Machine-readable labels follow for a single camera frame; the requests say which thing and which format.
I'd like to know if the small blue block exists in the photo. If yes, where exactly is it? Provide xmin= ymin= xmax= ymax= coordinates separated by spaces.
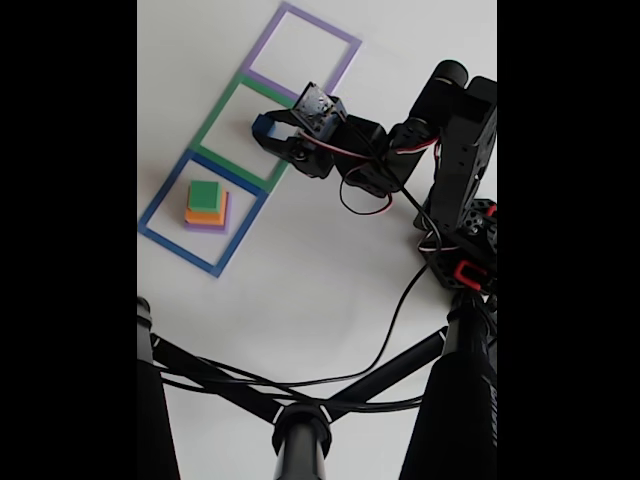
xmin=251 ymin=113 xmax=295 ymax=142

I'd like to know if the green block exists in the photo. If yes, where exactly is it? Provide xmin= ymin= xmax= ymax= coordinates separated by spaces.
xmin=187 ymin=180 xmax=222 ymax=211

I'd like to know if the large purple block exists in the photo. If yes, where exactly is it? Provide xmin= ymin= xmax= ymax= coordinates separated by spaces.
xmin=184 ymin=192 xmax=233 ymax=235

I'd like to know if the orange block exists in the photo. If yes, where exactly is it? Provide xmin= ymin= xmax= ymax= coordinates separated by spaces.
xmin=184 ymin=192 xmax=229 ymax=225

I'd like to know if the red clamp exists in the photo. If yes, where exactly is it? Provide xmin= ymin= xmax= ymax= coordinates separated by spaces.
xmin=453 ymin=260 xmax=489 ymax=292

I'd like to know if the black tripod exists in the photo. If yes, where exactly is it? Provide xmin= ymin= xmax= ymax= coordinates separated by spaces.
xmin=137 ymin=294 xmax=498 ymax=480

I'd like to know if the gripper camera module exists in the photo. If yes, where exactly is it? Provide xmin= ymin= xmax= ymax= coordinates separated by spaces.
xmin=291 ymin=81 xmax=349 ymax=142

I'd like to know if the purple square frame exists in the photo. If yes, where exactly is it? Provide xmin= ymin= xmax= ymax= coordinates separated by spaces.
xmin=243 ymin=1 xmax=363 ymax=101

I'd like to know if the green square frame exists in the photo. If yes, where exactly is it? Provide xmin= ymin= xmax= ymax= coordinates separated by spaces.
xmin=189 ymin=72 xmax=307 ymax=195

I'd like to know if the red white black servo cable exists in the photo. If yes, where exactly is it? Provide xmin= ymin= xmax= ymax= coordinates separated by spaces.
xmin=298 ymin=130 xmax=498 ymax=261

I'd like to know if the blue square frame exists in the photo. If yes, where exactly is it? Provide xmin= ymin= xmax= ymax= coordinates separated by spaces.
xmin=138 ymin=148 xmax=269 ymax=279

